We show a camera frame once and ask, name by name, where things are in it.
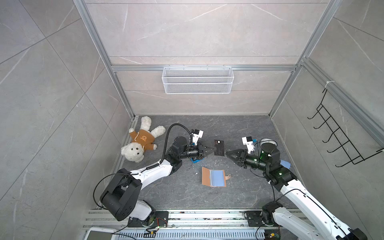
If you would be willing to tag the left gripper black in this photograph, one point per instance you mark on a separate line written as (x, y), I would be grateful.
(201, 150)

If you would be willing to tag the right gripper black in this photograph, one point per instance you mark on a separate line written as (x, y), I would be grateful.
(242, 156)

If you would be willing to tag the dark credit card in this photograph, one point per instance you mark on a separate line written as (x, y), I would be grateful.
(220, 148)

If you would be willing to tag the tan leather card holder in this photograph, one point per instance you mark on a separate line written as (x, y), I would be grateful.
(214, 178)

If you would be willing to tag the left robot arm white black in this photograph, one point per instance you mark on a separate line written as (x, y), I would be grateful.
(121, 196)

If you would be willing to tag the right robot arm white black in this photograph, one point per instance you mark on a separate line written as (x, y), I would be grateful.
(321, 224)

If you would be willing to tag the blue dish brush toy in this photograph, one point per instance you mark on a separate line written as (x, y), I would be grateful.
(285, 164)

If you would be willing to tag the white teddy bear brown shirt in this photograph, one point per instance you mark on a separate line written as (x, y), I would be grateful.
(142, 141)

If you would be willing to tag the white tablet device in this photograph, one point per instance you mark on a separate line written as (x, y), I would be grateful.
(96, 233)

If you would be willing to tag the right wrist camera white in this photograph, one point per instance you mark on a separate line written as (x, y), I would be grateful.
(249, 143)

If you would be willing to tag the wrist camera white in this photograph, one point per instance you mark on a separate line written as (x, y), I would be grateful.
(196, 135)
(249, 143)

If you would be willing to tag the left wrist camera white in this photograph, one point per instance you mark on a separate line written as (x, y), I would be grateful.
(196, 135)

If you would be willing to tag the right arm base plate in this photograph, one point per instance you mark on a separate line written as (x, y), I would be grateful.
(260, 218)

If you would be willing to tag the aluminium rail front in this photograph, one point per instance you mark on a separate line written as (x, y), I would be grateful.
(214, 224)

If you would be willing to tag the white wire mesh basket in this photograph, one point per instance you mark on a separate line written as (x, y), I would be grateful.
(194, 80)

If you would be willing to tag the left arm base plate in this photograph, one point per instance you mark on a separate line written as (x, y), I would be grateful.
(157, 219)

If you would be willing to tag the black wire hook rack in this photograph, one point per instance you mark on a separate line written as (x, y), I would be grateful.
(336, 132)

